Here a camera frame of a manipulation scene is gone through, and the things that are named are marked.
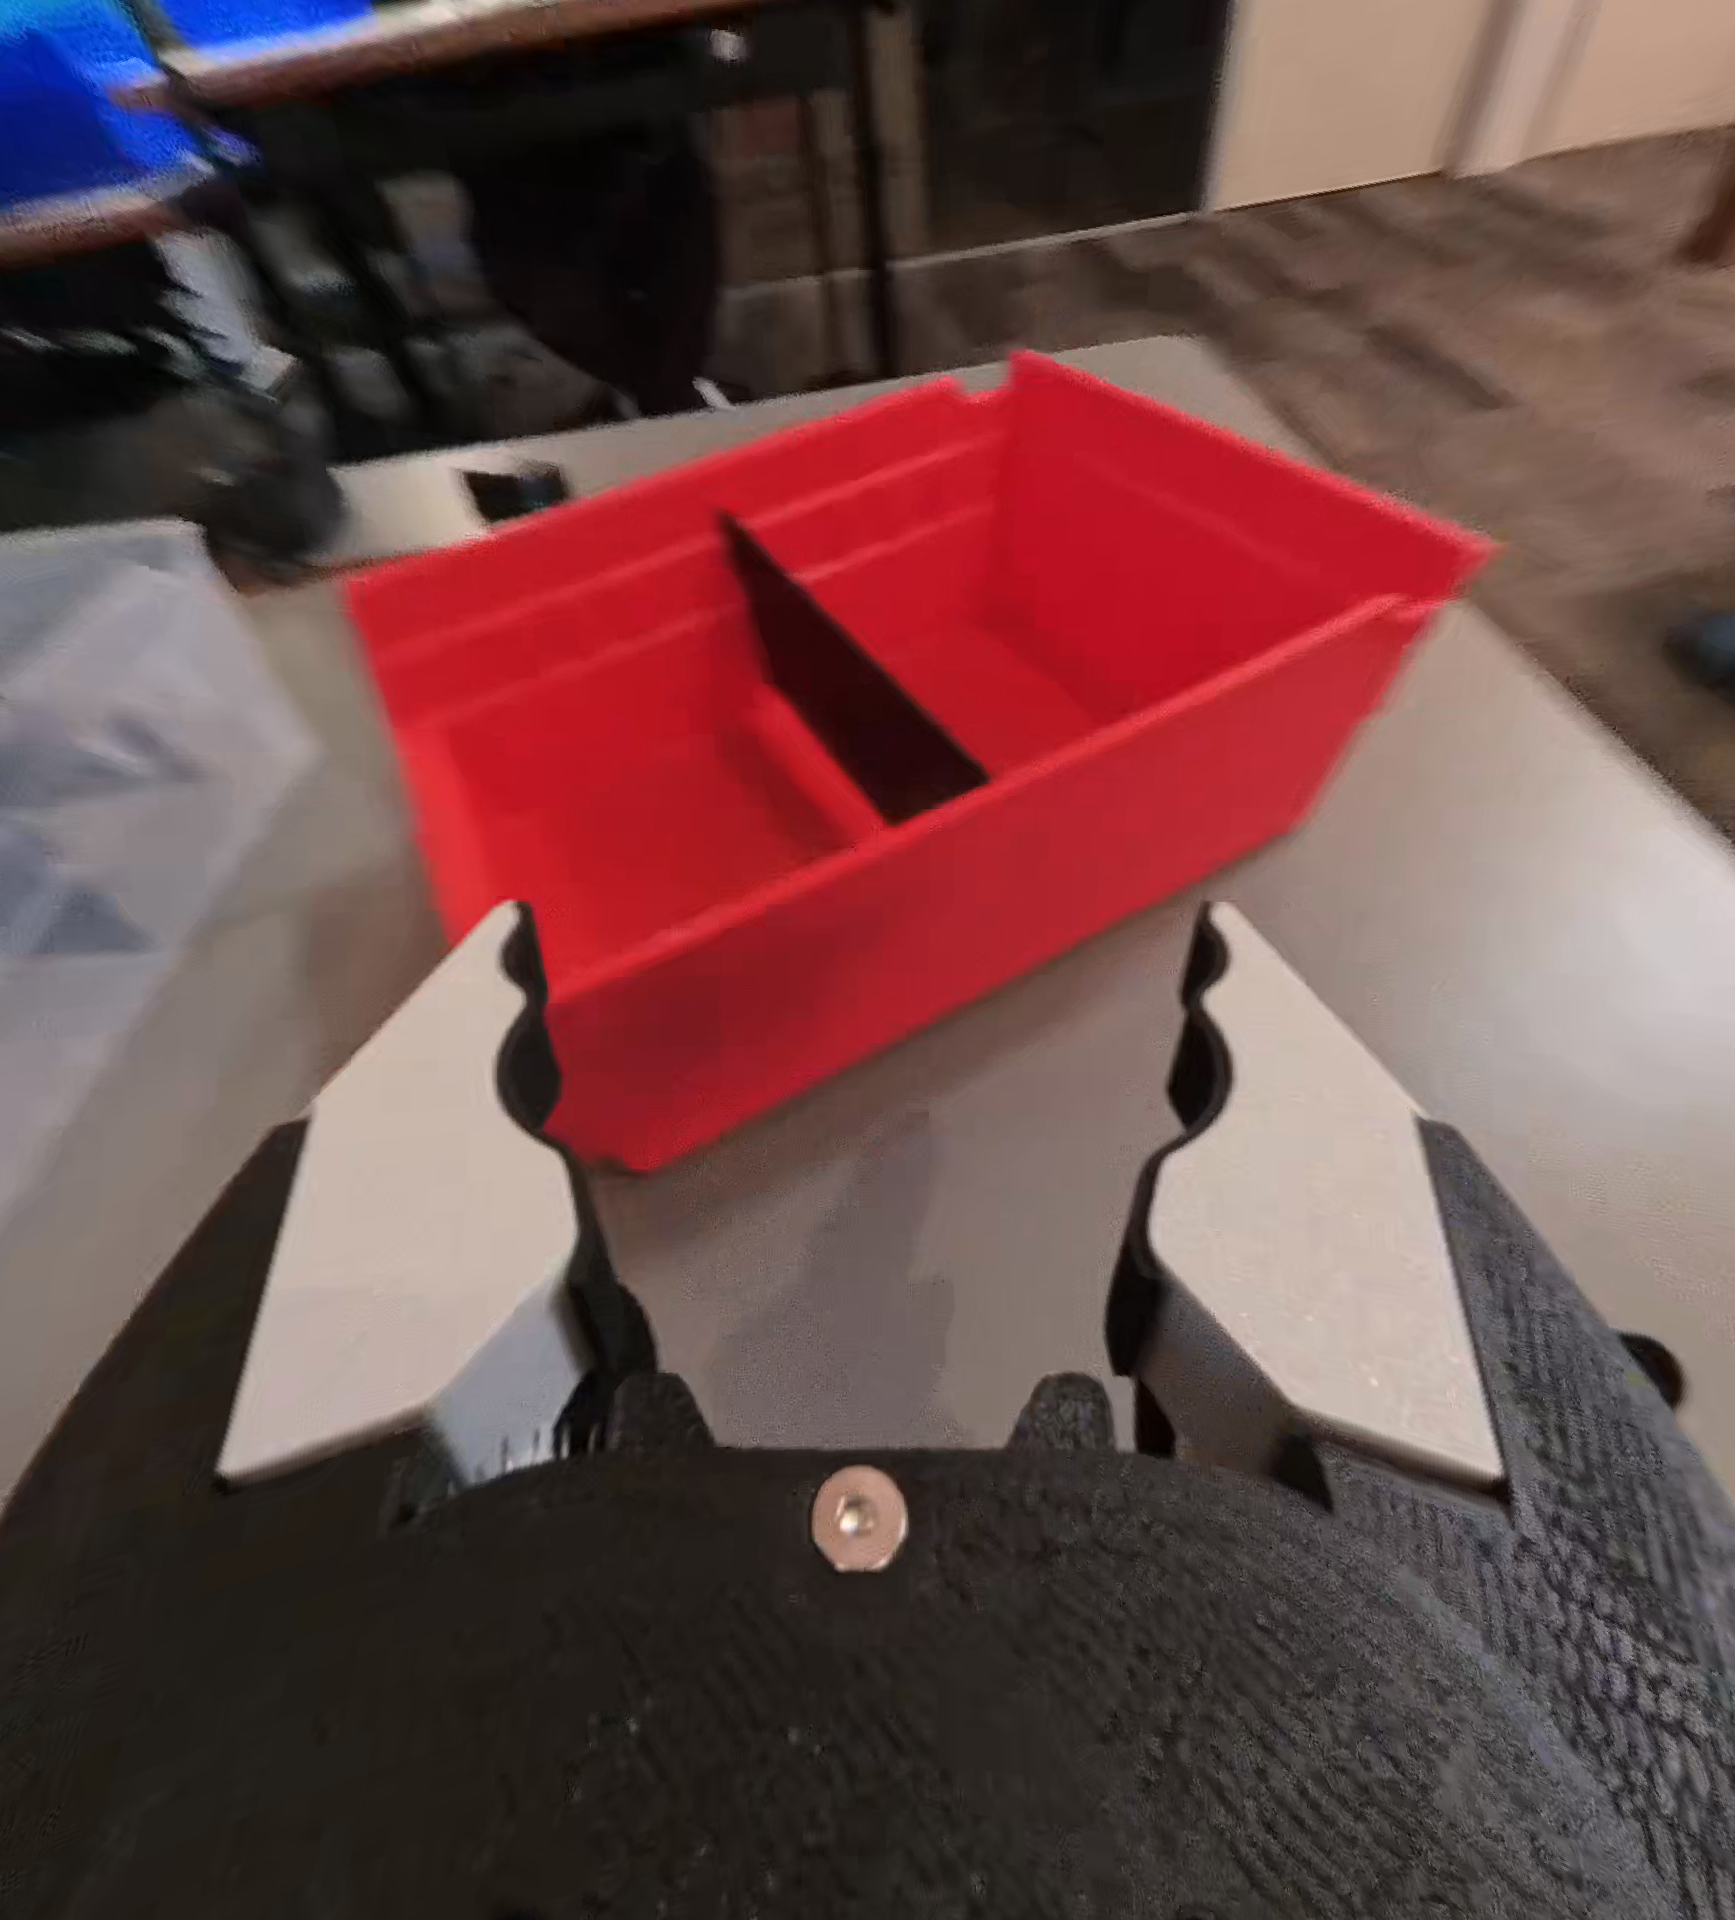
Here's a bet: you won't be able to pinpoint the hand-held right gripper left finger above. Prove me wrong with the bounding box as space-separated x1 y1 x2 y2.
213 899 659 1488

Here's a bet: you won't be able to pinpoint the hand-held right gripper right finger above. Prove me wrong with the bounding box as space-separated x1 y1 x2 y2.
1103 899 1508 1489

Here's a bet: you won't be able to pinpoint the red plastic bin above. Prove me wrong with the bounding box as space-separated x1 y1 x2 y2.
341 348 1498 1175

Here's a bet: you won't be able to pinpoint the clear plastic bag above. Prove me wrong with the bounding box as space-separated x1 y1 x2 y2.
0 515 325 1313

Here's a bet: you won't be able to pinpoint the black bin divider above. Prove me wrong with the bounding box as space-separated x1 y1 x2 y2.
717 511 991 827

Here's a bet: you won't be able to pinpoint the black battery pack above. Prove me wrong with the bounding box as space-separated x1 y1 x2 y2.
459 462 575 527

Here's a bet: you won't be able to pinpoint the dark bag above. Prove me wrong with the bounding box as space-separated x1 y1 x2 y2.
0 270 351 588

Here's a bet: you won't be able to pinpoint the white door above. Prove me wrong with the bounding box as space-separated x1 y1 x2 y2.
1209 0 1482 211
1496 0 1735 168

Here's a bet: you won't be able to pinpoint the large blue plastic bin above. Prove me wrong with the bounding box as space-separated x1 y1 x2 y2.
0 0 257 254

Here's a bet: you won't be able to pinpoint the wooden desk black legs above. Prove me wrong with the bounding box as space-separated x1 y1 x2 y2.
0 0 905 383

